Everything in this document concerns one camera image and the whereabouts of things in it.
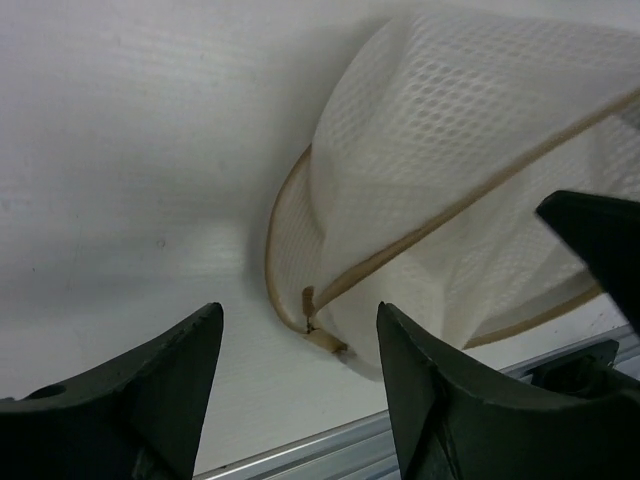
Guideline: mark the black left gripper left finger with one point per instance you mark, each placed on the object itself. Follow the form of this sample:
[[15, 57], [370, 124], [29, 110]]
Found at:
[[137, 416]]

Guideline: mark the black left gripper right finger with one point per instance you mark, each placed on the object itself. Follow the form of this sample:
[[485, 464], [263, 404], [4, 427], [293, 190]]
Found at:
[[453, 417]]

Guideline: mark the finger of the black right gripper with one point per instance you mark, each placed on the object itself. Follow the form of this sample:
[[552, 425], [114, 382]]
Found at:
[[604, 233]]

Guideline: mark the beige zipper pull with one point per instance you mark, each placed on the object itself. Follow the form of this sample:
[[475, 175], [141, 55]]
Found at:
[[315, 332]]

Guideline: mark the white mesh laundry bag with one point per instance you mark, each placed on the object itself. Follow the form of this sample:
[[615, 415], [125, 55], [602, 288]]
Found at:
[[448, 128]]

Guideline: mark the aluminium mounting rail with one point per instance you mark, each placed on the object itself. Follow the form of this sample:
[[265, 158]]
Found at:
[[365, 449]]

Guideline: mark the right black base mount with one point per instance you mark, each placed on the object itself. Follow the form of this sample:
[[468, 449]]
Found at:
[[587, 373]]

